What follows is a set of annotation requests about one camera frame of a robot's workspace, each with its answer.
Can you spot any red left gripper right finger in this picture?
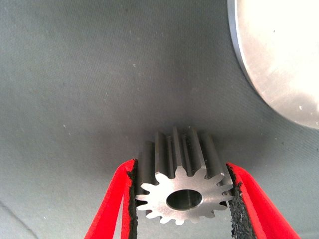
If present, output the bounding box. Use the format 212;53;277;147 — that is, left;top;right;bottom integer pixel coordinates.
225;162;302;239

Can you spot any white round peg plate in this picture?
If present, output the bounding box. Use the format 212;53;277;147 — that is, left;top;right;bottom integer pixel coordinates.
226;0;319;130

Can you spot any dark table cloth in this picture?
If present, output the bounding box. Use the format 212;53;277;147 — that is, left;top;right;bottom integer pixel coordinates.
0;0;319;239

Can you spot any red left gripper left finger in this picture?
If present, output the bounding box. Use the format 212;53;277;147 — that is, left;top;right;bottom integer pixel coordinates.
83;159;139;239

